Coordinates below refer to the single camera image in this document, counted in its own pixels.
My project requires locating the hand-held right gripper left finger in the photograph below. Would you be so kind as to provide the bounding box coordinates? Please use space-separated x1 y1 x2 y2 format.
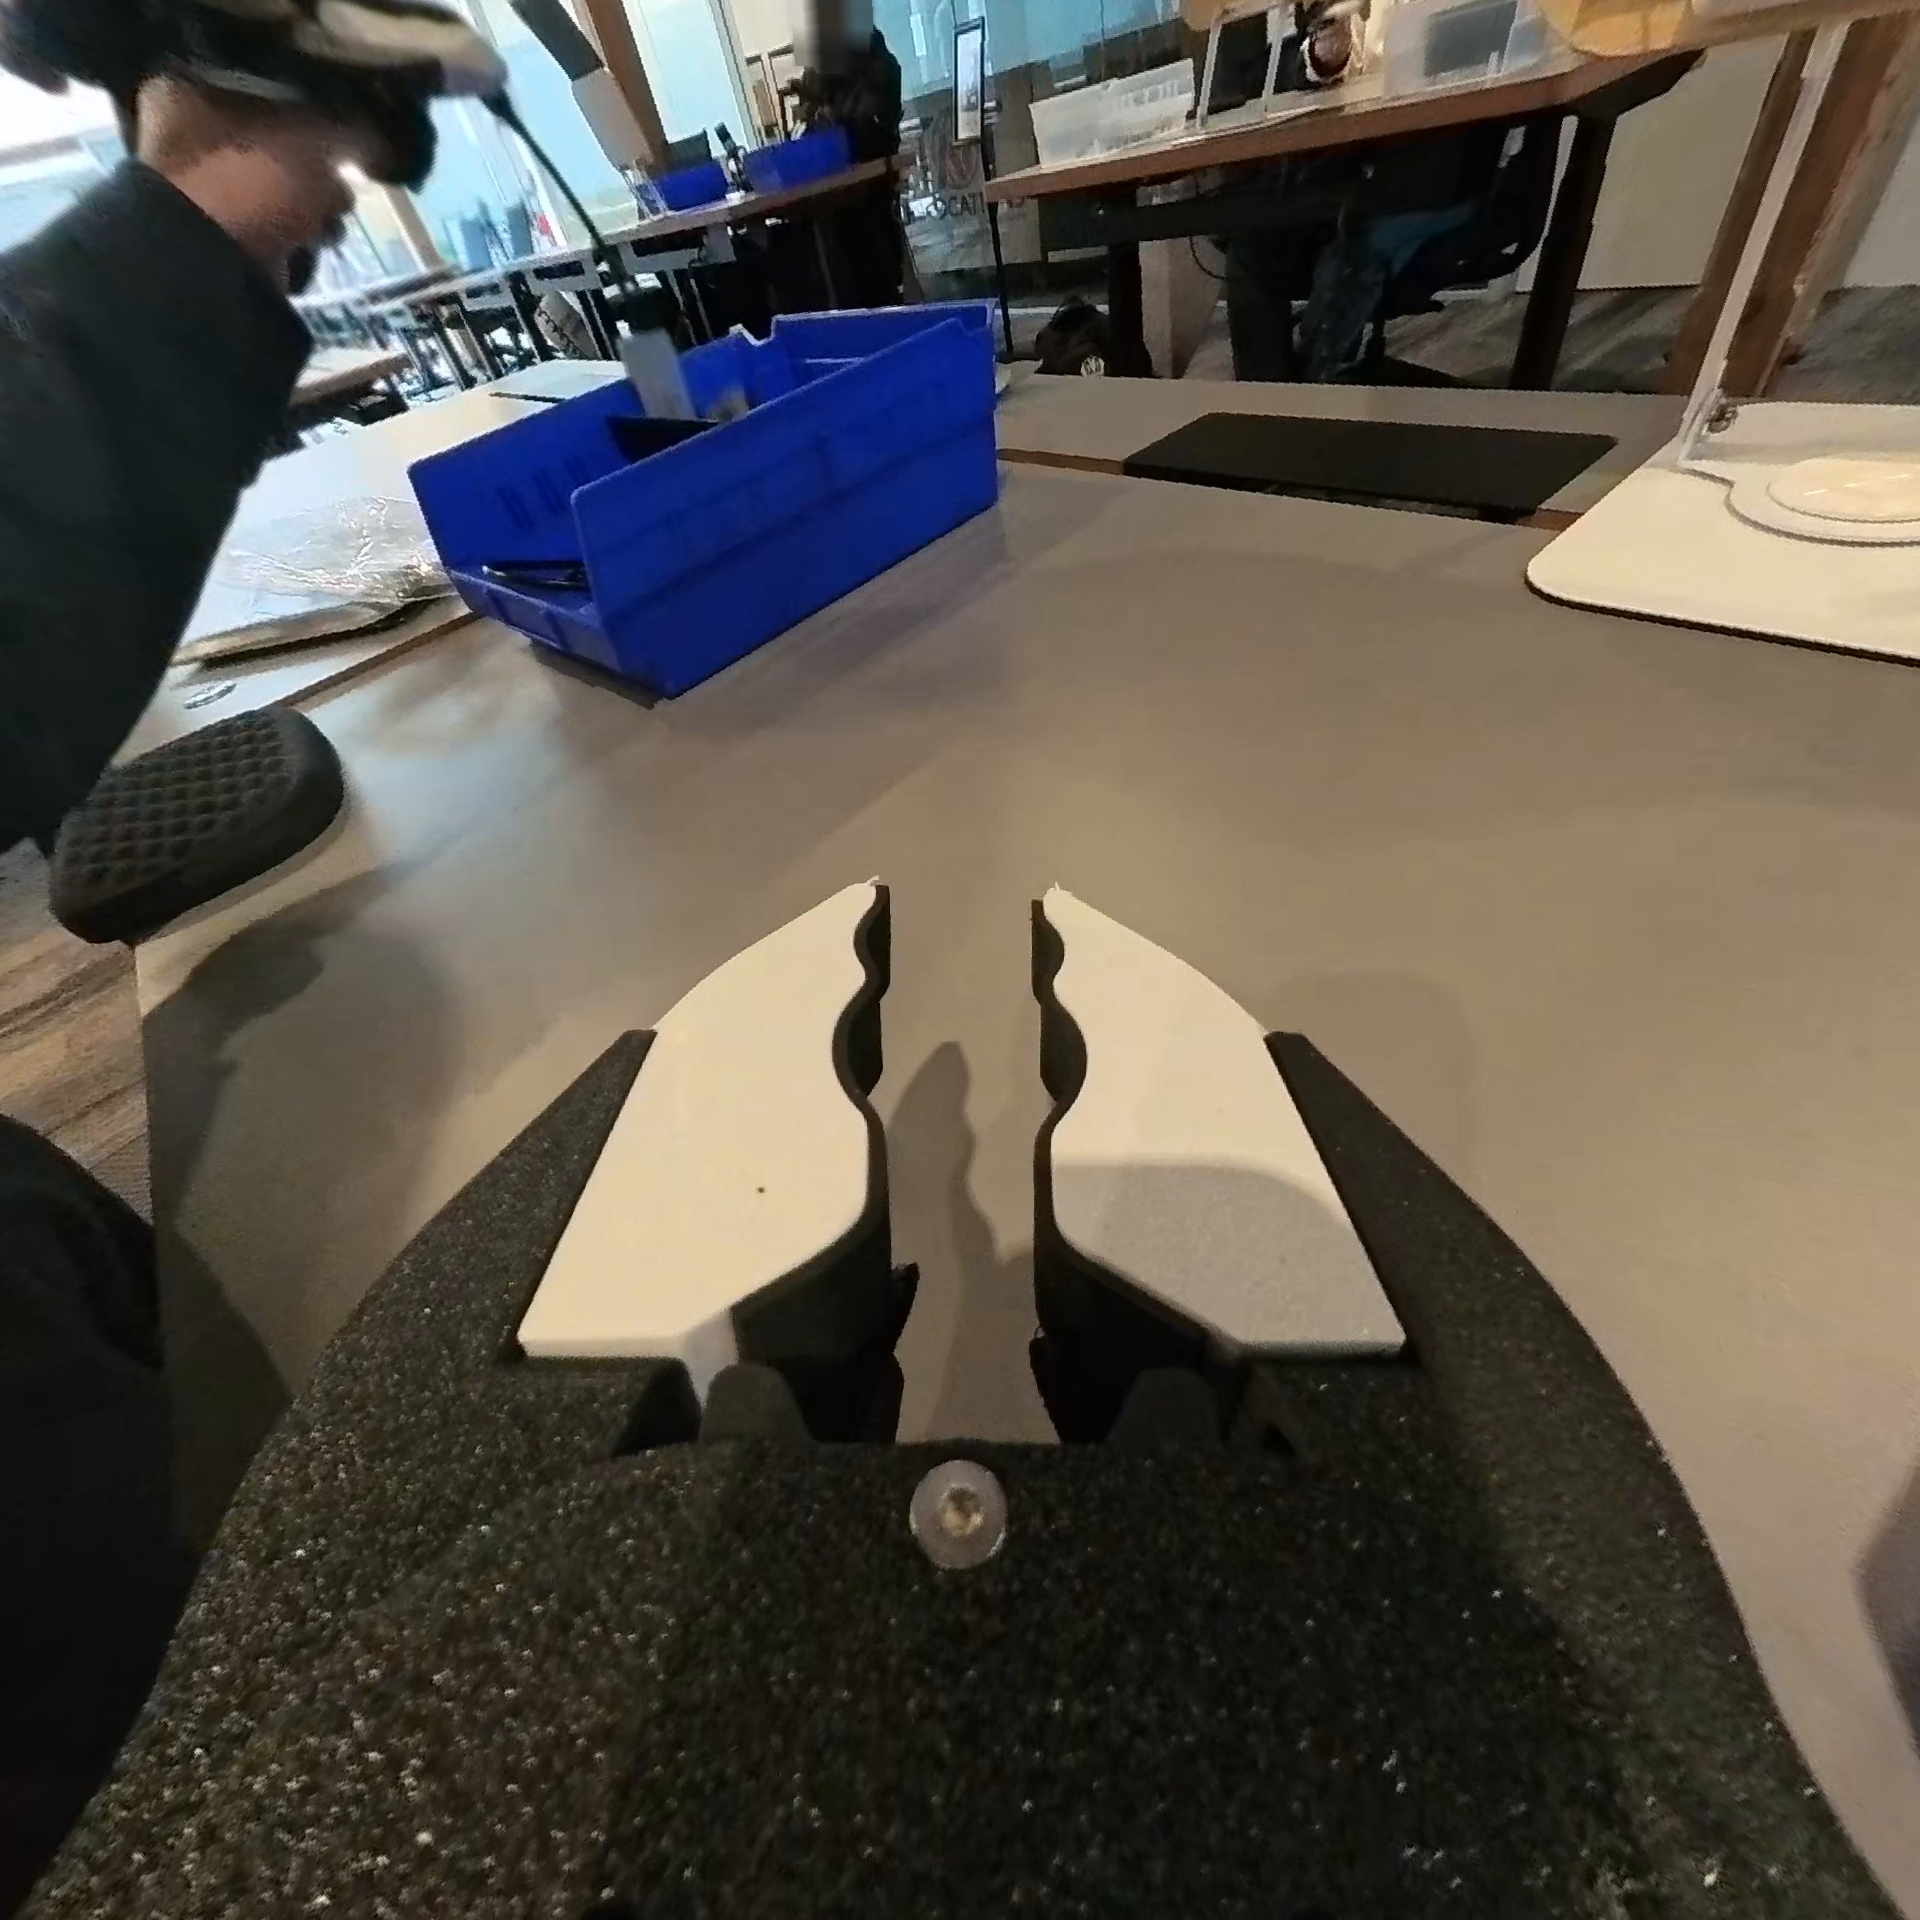
515 879 922 1403

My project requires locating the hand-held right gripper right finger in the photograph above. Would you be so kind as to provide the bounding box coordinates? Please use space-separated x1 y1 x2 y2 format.
1028 885 1413 1367

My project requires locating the blue plastic bin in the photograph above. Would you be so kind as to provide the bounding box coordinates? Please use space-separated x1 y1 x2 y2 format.
408 300 1004 701

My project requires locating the black mesh chair armrest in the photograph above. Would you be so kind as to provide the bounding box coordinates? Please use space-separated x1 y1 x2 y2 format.
45 709 345 947

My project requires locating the flat cardboard sheet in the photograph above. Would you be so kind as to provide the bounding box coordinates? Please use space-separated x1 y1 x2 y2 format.
172 592 482 664

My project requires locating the clear plastic wrap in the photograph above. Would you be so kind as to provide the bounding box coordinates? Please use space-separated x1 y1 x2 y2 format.
223 499 453 605

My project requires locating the black desk mat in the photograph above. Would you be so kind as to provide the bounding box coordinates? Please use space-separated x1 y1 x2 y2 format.
1122 411 1619 523

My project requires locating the white instruction board stand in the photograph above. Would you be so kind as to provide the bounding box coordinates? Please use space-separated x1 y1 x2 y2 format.
1528 0 1920 664

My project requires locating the black backpack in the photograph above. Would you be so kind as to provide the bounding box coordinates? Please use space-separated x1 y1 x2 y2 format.
1035 297 1161 380

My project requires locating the white round disc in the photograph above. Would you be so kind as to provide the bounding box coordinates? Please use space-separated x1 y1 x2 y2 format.
1727 454 1920 543

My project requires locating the black office chair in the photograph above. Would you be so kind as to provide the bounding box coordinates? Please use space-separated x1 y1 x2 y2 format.
1303 119 1565 380

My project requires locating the small blue storage bin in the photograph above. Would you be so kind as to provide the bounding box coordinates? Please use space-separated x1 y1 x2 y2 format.
648 127 857 212

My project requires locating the wooden office desk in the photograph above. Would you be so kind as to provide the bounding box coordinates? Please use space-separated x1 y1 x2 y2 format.
991 41 1705 396

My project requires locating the clear plastic container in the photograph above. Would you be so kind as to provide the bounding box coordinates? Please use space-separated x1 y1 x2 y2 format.
1032 75 1205 168

